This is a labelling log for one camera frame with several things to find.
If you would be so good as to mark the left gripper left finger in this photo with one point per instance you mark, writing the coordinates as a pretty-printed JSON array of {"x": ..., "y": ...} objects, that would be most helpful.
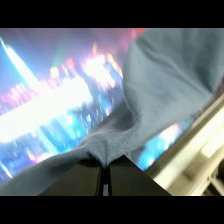
[{"x": 80, "y": 181}]

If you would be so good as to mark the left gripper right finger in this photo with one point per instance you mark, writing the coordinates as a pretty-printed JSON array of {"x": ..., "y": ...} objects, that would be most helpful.
[{"x": 133, "y": 181}]

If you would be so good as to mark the grey-blue shirt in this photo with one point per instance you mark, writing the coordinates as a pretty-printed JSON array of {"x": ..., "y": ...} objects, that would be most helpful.
[{"x": 160, "y": 80}]

